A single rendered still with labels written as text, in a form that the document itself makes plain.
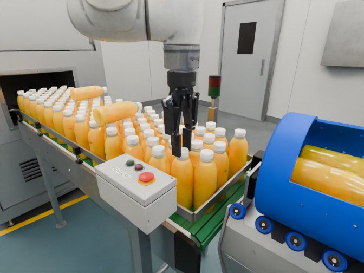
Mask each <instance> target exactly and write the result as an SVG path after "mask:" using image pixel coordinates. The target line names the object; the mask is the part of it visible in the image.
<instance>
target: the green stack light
mask: <svg viewBox="0 0 364 273"><path fill-rule="evenodd" d="M220 90H221V86H220V87H211V86H208V94H207V95H208V96H210V97H219V96H220Z"/></svg>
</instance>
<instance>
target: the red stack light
mask: <svg viewBox="0 0 364 273"><path fill-rule="evenodd" d="M221 80H222V78H217V79H215V78H209V81H208V86H211V87H220V86H221Z"/></svg>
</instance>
